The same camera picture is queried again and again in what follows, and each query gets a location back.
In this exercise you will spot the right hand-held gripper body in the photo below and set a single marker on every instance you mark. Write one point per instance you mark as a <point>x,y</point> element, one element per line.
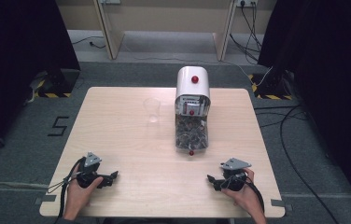
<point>235,177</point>

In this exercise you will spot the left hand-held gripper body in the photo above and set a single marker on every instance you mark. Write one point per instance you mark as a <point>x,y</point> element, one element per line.
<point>87,174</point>

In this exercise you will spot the person's left hand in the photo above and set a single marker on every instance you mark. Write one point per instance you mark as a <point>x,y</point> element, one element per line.
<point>78,194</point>

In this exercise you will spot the person's right hand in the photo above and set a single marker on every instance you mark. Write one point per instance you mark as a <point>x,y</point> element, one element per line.
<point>245,196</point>

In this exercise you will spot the clear plastic cup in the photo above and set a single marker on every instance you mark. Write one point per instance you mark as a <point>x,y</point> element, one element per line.
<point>151,109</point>

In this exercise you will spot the white dispenser with red knobs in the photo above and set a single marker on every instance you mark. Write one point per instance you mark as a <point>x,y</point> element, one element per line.
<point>192,105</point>

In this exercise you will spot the black stand base striped tape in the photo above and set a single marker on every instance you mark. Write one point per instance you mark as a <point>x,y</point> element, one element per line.
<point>271,87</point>
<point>57,83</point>

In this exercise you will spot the black curtain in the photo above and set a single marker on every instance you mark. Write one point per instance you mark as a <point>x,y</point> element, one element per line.
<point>329,77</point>
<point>18,46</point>

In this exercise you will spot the light wooden desk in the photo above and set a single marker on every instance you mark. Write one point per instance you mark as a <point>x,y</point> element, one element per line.
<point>164,18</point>

